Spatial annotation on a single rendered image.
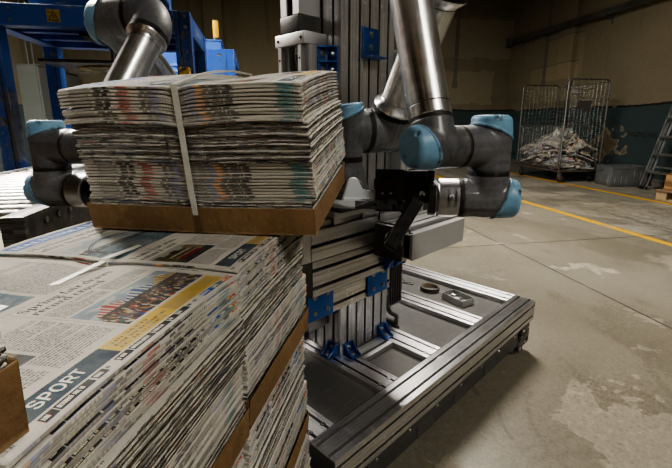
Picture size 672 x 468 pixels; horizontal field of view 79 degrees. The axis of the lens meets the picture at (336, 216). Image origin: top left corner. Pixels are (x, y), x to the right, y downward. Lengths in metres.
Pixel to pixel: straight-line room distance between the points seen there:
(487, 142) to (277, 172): 0.38
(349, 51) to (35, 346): 1.09
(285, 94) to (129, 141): 0.26
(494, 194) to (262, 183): 0.42
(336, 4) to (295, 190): 0.79
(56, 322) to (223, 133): 0.32
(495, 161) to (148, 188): 0.59
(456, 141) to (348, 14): 0.69
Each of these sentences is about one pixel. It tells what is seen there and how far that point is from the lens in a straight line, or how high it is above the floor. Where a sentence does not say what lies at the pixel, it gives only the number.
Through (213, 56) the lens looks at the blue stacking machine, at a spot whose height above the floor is 1.67.
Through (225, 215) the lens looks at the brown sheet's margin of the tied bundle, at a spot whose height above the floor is 0.86.
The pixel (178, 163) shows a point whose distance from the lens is 0.66.
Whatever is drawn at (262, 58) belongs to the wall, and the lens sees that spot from 9.89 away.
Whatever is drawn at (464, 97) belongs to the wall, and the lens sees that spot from 11.07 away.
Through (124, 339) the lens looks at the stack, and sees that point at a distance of 0.39.
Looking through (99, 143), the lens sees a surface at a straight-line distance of 0.72.
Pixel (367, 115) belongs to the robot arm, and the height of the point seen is 1.02.
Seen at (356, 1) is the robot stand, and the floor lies 1.34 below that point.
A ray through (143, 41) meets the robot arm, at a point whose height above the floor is 1.19.
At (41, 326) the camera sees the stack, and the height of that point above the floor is 0.83.
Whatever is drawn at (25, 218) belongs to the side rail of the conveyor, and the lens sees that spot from 1.13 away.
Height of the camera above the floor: 1.00
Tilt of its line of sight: 13 degrees down
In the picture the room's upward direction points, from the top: straight up
